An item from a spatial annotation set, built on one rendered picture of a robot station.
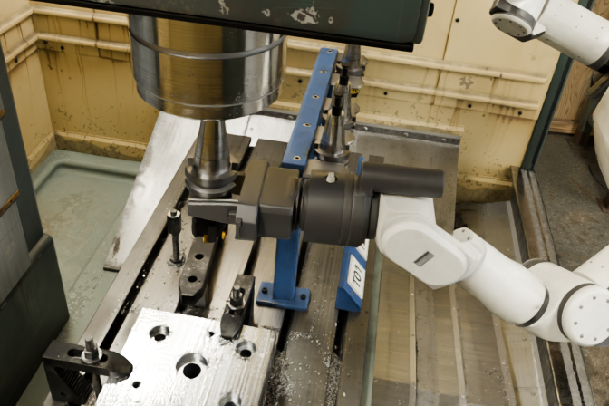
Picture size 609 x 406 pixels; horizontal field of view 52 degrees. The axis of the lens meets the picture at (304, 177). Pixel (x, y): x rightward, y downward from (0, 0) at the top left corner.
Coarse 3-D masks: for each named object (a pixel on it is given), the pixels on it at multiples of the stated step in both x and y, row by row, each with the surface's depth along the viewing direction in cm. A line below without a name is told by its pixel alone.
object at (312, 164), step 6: (312, 162) 102; (318, 162) 103; (324, 162) 103; (330, 162) 103; (306, 168) 101; (312, 168) 101; (318, 168) 101; (324, 168) 101; (330, 168) 102; (336, 168) 102; (342, 168) 102; (306, 174) 100
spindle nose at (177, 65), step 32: (160, 32) 56; (192, 32) 55; (224, 32) 55; (256, 32) 57; (160, 64) 58; (192, 64) 57; (224, 64) 57; (256, 64) 59; (160, 96) 60; (192, 96) 59; (224, 96) 59; (256, 96) 61
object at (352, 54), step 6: (348, 48) 128; (354, 48) 128; (360, 48) 129; (348, 54) 129; (354, 54) 128; (360, 54) 129; (342, 60) 131; (348, 60) 129; (354, 60) 129; (360, 60) 130; (354, 66) 130; (360, 66) 131
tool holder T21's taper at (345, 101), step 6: (336, 84) 110; (342, 84) 109; (348, 84) 109; (336, 90) 110; (342, 90) 109; (348, 90) 110; (348, 96) 110; (342, 102) 110; (348, 102) 111; (330, 108) 112; (348, 108) 112; (348, 114) 112; (348, 120) 113
